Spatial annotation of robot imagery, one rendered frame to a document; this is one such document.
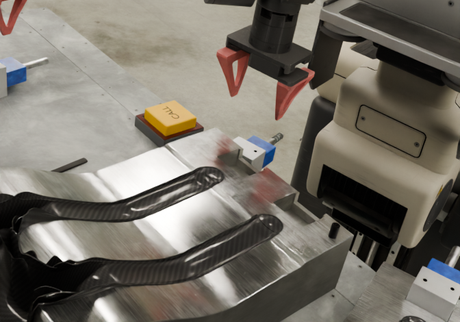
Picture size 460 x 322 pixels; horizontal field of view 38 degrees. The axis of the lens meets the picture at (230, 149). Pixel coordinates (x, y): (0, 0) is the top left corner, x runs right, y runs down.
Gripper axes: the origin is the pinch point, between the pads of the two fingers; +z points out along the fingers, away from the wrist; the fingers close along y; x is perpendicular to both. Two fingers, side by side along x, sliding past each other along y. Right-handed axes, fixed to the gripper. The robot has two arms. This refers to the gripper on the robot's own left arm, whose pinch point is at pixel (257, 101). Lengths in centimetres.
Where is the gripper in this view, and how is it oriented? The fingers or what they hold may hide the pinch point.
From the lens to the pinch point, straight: 93.5
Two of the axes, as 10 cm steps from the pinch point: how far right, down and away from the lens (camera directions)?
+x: 5.8, -3.8, 7.2
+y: 7.9, 4.5, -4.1
